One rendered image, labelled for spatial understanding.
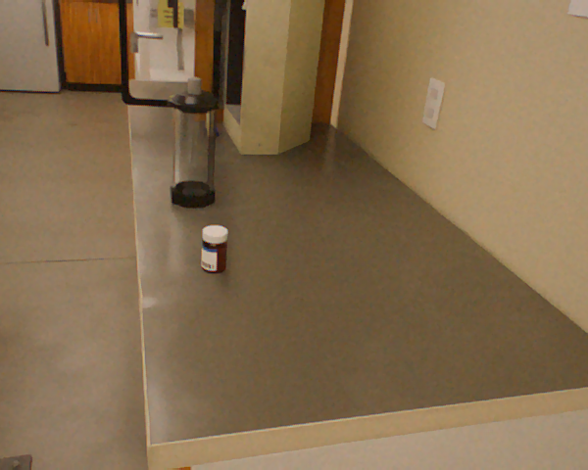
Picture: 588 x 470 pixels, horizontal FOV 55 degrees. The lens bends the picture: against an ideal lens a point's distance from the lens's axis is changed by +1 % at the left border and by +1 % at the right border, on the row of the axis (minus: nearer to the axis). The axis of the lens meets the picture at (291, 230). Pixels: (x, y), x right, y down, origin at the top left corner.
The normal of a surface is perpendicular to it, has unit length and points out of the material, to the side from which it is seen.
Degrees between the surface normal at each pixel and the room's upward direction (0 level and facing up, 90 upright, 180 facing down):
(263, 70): 90
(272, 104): 90
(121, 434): 0
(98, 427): 0
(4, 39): 90
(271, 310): 0
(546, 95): 90
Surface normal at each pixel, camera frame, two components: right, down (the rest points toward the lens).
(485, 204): -0.96, 0.04
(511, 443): 0.26, 0.43
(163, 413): 0.05, -0.88
